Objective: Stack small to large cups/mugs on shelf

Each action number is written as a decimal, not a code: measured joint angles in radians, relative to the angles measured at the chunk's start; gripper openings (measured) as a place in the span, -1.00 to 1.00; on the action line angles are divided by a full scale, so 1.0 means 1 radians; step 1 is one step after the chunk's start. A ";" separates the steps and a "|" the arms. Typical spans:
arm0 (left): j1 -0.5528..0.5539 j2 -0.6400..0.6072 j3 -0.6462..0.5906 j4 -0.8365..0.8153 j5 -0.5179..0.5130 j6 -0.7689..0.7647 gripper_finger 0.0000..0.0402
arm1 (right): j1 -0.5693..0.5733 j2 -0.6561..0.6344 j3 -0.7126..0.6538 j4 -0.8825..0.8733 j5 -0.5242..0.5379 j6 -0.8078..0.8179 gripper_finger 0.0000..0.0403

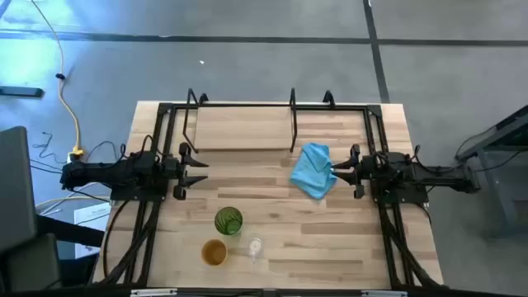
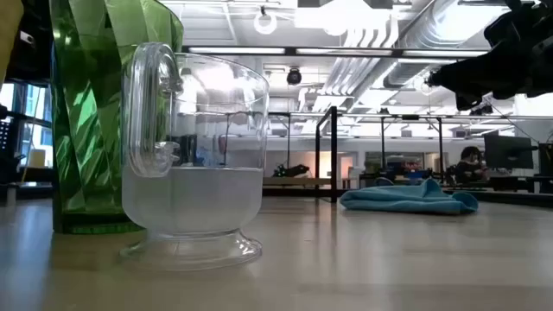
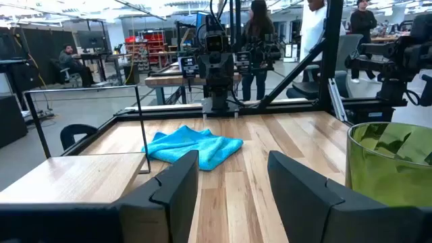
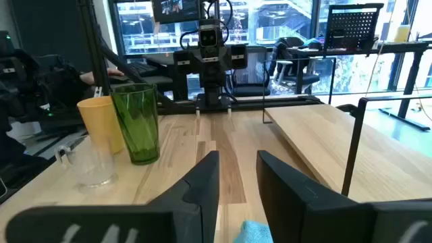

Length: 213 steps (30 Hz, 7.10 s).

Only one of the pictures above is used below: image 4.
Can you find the person's hand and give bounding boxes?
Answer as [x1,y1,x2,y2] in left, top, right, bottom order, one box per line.
[80,67,125,86]

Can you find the black keyboard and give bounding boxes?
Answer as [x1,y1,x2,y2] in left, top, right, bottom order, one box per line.
[127,61,159,78]

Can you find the blue microfibre cloth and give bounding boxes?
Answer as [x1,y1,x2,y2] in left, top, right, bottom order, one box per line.
[232,221,274,243]

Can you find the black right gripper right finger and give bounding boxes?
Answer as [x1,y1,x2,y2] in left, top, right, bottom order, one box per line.
[256,150,432,243]

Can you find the yellow bottle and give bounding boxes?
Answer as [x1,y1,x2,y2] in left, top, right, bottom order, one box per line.
[394,24,412,43]

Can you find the yellow plastic cup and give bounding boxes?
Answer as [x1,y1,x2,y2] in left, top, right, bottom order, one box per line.
[76,95,126,155]

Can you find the green ribbed glass tumbler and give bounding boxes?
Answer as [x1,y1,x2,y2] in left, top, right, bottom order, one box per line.
[110,83,161,166]

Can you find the black mesh office chair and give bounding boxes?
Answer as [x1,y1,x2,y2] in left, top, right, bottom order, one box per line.
[231,45,271,98]

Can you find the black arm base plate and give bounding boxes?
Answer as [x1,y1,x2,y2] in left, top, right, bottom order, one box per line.
[194,93,234,111]

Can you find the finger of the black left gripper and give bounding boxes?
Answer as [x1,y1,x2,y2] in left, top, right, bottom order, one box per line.
[230,43,249,70]
[173,49,195,75]

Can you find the wooden shelf with black frame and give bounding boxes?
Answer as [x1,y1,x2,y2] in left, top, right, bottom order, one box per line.
[261,56,432,203]

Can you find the clear glass mug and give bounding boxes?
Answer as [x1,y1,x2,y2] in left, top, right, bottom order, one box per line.
[53,134,119,195]

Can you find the black standing desk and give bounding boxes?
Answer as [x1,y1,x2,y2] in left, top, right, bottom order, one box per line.
[286,40,432,132]

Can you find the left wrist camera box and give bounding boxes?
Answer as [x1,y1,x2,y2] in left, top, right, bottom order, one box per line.
[198,19,221,48]

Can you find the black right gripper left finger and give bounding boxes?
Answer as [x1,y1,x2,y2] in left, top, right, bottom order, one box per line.
[5,150,221,243]

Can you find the office chair with jacket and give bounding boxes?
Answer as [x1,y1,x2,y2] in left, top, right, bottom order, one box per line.
[269,36,321,95]

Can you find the black perforated pegboard panel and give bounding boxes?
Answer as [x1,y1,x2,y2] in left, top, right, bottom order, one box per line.
[323,2,385,52]

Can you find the hanging computer monitor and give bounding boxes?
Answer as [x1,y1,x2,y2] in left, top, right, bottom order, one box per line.
[151,0,204,24]

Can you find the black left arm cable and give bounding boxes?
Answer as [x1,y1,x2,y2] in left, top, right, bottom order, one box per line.
[178,0,234,51]

